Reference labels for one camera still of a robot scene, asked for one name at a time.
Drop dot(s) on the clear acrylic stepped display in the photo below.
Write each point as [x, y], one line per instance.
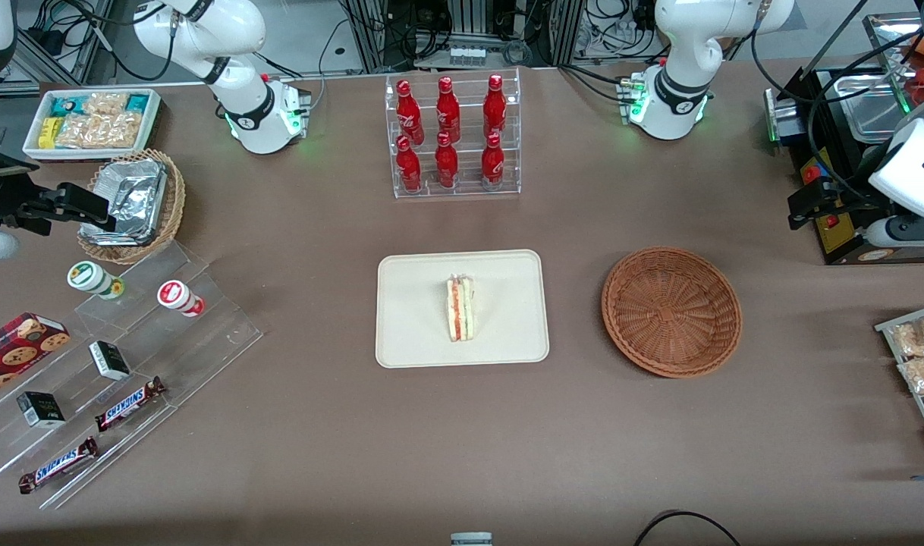
[204, 341]

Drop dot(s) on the cream plastic tray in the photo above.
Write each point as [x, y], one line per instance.
[409, 311]

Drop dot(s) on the small grey device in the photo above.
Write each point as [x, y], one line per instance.
[471, 539]

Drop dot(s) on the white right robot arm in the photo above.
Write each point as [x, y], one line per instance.
[242, 30]

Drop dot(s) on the red lid snack cup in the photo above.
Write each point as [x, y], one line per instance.
[174, 294]

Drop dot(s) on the green lid snack cup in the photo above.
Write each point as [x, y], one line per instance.
[86, 276]

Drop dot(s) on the grey power strip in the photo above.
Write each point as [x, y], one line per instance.
[467, 55]

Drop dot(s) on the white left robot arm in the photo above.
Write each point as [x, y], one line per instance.
[682, 45]

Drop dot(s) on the red cookie box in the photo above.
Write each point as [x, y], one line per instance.
[14, 353]

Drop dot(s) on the red cola bottle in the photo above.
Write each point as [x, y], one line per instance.
[446, 163]
[492, 163]
[408, 110]
[409, 167]
[447, 110]
[494, 106]

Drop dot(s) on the black hot food warmer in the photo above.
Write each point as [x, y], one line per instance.
[849, 244]

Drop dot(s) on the small black carton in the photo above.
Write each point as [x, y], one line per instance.
[41, 409]
[109, 360]

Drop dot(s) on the triangular sandwich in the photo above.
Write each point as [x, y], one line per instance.
[460, 311]

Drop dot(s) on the round brown wicker basket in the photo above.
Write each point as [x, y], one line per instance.
[670, 311]

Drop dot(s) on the Snickers chocolate bar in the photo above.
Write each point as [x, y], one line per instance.
[128, 404]
[58, 465]

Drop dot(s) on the teal snack pack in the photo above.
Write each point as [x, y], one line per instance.
[137, 101]
[64, 106]

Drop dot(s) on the large silver foil pouch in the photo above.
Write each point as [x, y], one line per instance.
[132, 189]

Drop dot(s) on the white rectangular snack tray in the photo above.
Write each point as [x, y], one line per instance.
[31, 144]

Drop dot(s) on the small steel food pan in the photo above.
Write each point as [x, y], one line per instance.
[868, 114]

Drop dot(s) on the small clear cracker bag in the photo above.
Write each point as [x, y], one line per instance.
[105, 103]

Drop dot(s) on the yellow snack pack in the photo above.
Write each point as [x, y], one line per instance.
[48, 133]

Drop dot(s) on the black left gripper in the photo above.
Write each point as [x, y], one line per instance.
[850, 187]

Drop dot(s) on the light tan wicker basket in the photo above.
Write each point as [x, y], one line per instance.
[174, 205]

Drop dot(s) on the clear acrylic bottle rack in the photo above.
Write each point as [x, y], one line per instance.
[468, 189]

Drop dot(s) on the large clear cracker bag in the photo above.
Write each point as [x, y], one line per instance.
[102, 130]

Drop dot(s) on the tray of bagged snacks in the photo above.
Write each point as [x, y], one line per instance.
[887, 327]

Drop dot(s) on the silver box with green light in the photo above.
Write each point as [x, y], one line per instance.
[782, 117]

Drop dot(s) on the small silver foil pouch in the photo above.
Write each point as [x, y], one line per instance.
[102, 235]

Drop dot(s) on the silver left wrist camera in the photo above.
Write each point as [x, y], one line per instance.
[906, 230]

